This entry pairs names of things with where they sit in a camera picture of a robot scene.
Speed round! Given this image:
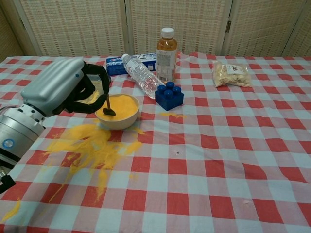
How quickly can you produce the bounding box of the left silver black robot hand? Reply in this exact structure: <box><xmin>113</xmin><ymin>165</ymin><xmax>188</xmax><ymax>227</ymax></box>
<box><xmin>20</xmin><ymin>57</ymin><xmax>111</xmax><ymax>118</ymax></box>

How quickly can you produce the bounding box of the metal tray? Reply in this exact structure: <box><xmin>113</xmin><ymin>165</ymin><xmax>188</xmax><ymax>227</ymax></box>
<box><xmin>72</xmin><ymin>74</ymin><xmax>112</xmax><ymax>105</ymax></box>

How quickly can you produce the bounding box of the off-white bowl of yellow powder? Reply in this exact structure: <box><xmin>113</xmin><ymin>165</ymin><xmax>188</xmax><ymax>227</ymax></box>
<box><xmin>94</xmin><ymin>94</ymin><xmax>140</xmax><ymax>131</ymax></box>

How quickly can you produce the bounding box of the blue white toothpaste box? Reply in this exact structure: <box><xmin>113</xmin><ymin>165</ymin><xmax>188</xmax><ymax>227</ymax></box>
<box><xmin>105</xmin><ymin>52</ymin><xmax>158</xmax><ymax>76</ymax></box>

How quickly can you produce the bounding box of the spilled yellow powder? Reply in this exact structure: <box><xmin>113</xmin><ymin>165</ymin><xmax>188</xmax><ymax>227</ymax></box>
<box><xmin>0</xmin><ymin>111</ymin><xmax>188</xmax><ymax>224</ymax></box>

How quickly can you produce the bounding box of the clear plastic water bottle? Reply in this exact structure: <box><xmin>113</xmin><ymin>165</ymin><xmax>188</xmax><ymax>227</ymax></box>
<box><xmin>121</xmin><ymin>53</ymin><xmax>166</xmax><ymax>100</ymax></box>

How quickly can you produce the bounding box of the amber tea bottle white cap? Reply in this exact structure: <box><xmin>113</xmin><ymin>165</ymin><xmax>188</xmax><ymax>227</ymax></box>
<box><xmin>155</xmin><ymin>27</ymin><xmax>178</xmax><ymax>83</ymax></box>

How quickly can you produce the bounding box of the blue toy building block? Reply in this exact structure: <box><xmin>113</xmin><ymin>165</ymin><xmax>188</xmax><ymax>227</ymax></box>
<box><xmin>155</xmin><ymin>82</ymin><xmax>184</xmax><ymax>112</ymax></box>

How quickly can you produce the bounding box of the beige woven folding screen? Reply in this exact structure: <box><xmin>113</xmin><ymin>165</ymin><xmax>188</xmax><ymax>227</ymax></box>
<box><xmin>0</xmin><ymin>0</ymin><xmax>311</xmax><ymax>63</ymax></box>

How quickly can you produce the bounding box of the red white checkered tablecloth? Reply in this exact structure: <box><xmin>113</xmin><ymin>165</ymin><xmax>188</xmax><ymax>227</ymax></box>
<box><xmin>0</xmin><ymin>52</ymin><xmax>311</xmax><ymax>233</ymax></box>

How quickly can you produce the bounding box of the clear bag of nuts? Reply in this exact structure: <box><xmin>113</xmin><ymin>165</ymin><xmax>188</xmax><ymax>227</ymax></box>
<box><xmin>212</xmin><ymin>60</ymin><xmax>253</xmax><ymax>88</ymax></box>

